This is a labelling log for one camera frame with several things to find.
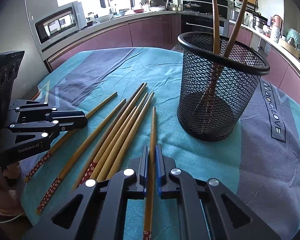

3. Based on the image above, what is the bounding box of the person left hand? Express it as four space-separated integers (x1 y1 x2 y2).
0 164 23 217

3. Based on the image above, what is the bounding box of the blue grey striped tablecloth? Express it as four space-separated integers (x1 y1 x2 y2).
21 48 300 239

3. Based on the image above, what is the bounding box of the white microwave oven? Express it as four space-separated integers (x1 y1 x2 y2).
34 1 87 51

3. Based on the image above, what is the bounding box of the white bowl on counter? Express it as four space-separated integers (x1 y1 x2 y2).
94 14 113 24

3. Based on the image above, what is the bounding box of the grey refrigerator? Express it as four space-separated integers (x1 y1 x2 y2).
0 0 58 99

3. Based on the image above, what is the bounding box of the black mesh utensil cup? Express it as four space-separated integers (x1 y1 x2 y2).
177 32 270 141

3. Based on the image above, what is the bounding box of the black built-in oven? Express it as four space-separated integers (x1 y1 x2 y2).
181 15 229 36

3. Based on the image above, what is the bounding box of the black range hood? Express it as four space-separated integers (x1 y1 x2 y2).
183 0 228 17

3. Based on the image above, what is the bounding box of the teal food cover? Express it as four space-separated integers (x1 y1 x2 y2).
286 29 300 51

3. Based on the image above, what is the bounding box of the pink thermos kettle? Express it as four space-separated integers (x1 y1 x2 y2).
273 15 283 31

